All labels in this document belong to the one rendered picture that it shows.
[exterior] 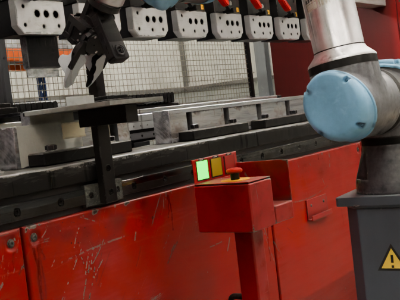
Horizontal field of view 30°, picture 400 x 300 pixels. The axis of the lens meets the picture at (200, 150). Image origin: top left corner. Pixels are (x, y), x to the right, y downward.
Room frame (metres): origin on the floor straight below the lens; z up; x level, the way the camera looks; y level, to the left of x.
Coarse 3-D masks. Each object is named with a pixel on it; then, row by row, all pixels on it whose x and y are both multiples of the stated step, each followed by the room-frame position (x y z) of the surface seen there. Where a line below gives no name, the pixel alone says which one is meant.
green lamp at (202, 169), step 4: (196, 164) 1.83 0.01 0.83; (200, 164) 1.84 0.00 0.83; (204, 164) 1.85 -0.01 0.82; (200, 168) 1.84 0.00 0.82; (204, 168) 1.85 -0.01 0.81; (200, 172) 1.83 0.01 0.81; (204, 172) 1.85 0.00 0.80; (200, 176) 1.83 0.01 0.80; (204, 176) 1.85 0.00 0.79; (208, 176) 1.86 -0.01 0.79
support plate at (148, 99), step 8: (160, 96) 1.69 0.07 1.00; (88, 104) 1.58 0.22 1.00; (96, 104) 1.57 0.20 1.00; (104, 104) 1.56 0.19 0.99; (112, 104) 1.55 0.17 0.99; (120, 104) 1.59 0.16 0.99; (24, 112) 1.70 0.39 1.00; (32, 112) 1.68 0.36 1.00; (40, 112) 1.67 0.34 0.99; (48, 112) 1.65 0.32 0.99; (56, 112) 1.67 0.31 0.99; (64, 112) 1.79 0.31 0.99
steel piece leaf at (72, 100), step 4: (72, 96) 1.68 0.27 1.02; (76, 96) 1.69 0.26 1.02; (80, 96) 1.70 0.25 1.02; (84, 96) 1.71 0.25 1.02; (88, 96) 1.72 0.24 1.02; (92, 96) 1.73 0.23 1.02; (68, 100) 1.67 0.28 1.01; (72, 100) 1.68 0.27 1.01; (76, 100) 1.69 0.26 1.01; (80, 100) 1.70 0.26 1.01; (84, 100) 1.71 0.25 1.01; (88, 100) 1.72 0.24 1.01; (92, 100) 1.73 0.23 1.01; (68, 104) 1.67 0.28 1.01; (72, 104) 1.68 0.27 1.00; (76, 104) 1.69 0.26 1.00; (80, 104) 1.70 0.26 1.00
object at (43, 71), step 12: (24, 36) 1.74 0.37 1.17; (36, 36) 1.77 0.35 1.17; (24, 48) 1.74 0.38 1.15; (36, 48) 1.76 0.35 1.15; (48, 48) 1.79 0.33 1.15; (24, 60) 1.74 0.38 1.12; (36, 60) 1.76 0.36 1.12; (48, 60) 1.79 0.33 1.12; (36, 72) 1.77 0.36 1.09; (48, 72) 1.80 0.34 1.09
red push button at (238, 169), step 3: (231, 168) 1.80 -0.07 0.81; (234, 168) 1.79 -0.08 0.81; (237, 168) 1.79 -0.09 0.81; (240, 168) 1.80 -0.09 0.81; (228, 171) 1.80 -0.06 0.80; (231, 171) 1.79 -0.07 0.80; (234, 171) 1.79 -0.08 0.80; (237, 171) 1.79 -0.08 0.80; (240, 171) 1.80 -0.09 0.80; (231, 174) 1.80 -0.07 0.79; (234, 174) 1.80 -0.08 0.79; (237, 174) 1.80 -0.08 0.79; (231, 177) 1.80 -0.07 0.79; (234, 177) 1.80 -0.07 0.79; (237, 177) 1.80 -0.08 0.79
